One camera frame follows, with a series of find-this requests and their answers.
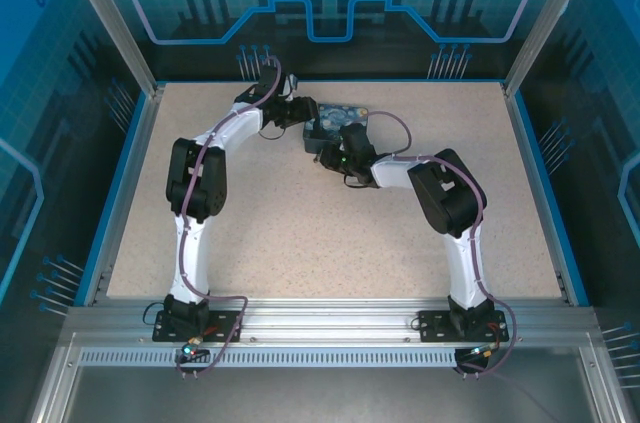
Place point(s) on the aluminium side rail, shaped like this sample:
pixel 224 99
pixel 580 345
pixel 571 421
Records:
pixel 126 193
pixel 536 193

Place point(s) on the aluminium mounting rail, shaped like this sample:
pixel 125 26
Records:
pixel 325 323

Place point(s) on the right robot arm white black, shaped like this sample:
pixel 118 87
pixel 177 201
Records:
pixel 465 268

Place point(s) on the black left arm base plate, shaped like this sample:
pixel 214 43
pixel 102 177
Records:
pixel 227 328

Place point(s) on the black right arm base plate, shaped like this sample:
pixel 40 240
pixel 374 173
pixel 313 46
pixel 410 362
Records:
pixel 430 328

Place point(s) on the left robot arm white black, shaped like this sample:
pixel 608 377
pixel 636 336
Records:
pixel 187 263

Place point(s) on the aluminium frame post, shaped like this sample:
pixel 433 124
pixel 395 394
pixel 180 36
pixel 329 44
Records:
pixel 548 18
pixel 114 18

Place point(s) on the metal tray shelf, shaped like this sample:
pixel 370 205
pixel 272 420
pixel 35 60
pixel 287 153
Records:
pixel 325 398

